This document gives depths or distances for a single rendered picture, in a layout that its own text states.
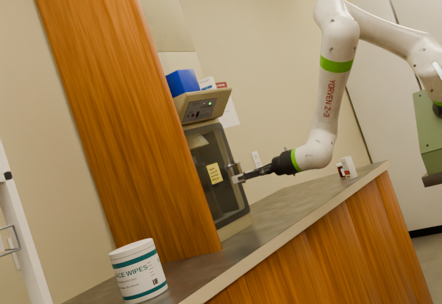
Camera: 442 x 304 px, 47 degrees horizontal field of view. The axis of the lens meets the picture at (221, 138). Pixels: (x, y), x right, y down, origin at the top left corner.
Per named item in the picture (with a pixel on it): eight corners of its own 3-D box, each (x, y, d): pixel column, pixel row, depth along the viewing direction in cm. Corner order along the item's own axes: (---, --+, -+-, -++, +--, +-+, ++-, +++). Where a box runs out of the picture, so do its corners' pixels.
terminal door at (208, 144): (208, 234, 188) (174, 132, 190) (250, 212, 213) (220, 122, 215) (210, 234, 188) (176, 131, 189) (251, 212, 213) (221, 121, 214)
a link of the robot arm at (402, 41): (437, 32, 199) (320, -17, 183) (454, 52, 187) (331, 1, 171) (416, 59, 206) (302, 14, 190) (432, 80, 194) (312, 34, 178)
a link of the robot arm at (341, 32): (356, 7, 172) (321, 8, 172) (368, 24, 162) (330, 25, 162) (347, 54, 184) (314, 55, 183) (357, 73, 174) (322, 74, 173)
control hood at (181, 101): (170, 127, 189) (162, 102, 190) (218, 118, 216) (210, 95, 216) (193, 118, 183) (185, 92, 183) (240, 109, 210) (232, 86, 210)
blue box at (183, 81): (165, 101, 190) (158, 79, 190) (181, 99, 198) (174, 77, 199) (185, 93, 184) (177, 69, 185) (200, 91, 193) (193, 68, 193)
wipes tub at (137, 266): (115, 307, 143) (98, 256, 144) (146, 289, 154) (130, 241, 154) (147, 303, 136) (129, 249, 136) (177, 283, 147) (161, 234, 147)
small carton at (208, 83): (202, 94, 205) (197, 80, 205) (206, 95, 209) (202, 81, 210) (213, 90, 203) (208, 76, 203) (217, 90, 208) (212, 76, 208)
